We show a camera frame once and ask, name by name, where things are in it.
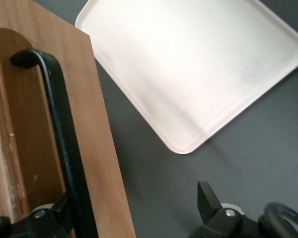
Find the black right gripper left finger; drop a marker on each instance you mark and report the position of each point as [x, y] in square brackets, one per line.
[39, 225]

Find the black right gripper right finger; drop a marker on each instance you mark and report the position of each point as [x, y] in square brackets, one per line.
[208, 203]

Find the wooden drawer front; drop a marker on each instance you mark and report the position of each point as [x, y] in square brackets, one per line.
[96, 148]

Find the cream plastic tray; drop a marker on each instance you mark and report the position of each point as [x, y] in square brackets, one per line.
[188, 74]

